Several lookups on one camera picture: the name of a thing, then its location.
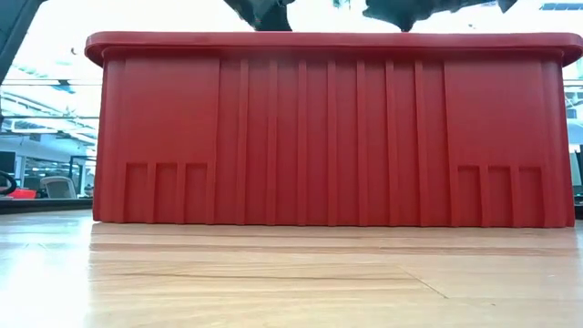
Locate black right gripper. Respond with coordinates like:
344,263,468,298
362,0,485,34

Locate grey office chair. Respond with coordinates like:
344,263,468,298
39,176,77,200

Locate red plastic bin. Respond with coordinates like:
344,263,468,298
84,30,583,229

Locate black table frame rails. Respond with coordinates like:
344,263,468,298
0,198,96,216

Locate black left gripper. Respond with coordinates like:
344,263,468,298
222,0,297,33

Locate black computer screen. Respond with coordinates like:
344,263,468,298
0,150,17,177

